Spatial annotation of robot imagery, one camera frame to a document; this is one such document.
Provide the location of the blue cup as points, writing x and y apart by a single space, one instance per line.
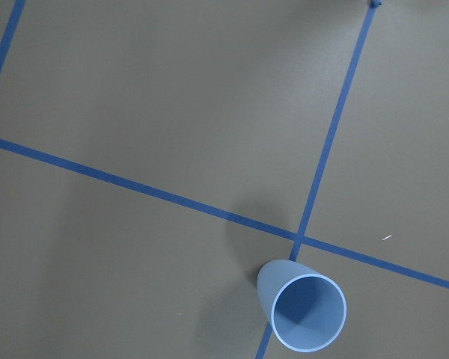
306 310

